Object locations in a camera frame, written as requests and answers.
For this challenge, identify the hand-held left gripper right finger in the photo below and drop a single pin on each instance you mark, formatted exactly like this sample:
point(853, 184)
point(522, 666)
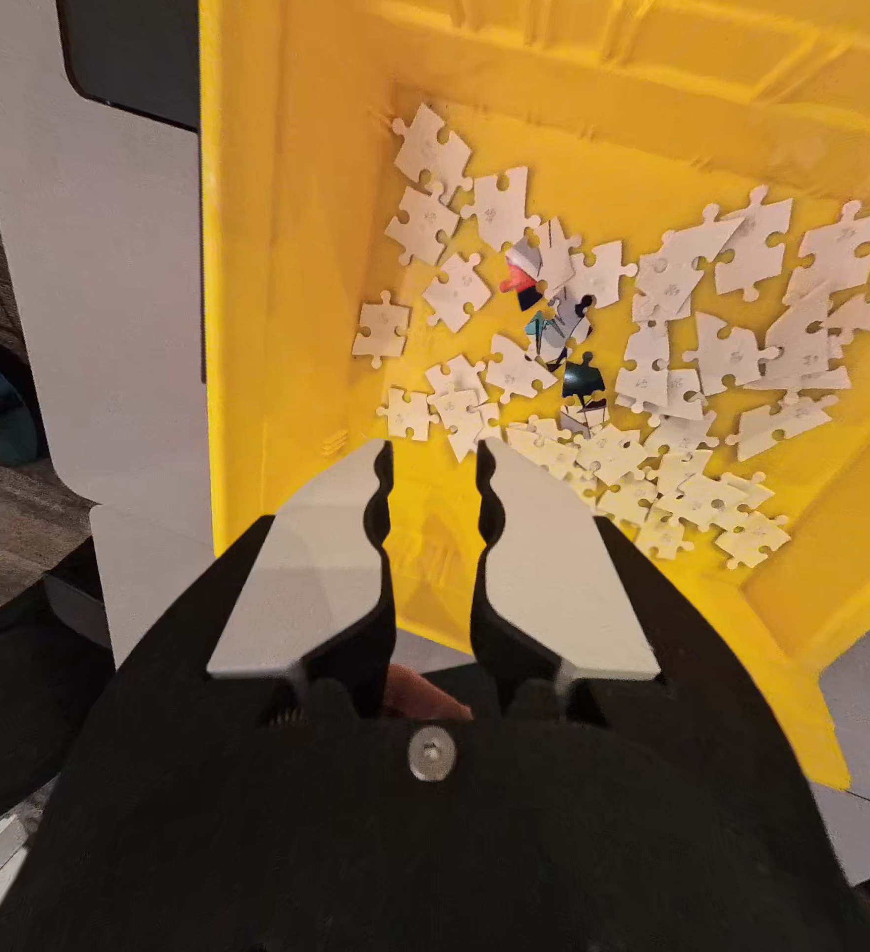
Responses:
point(561, 595)

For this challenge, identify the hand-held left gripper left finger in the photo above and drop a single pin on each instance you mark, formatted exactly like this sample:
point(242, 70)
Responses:
point(308, 587)

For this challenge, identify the pile of puzzle pieces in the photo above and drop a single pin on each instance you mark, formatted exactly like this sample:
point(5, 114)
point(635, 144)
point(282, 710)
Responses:
point(725, 357)

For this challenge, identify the yellow plastic bin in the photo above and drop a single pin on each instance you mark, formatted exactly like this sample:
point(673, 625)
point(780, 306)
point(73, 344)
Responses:
point(293, 297)

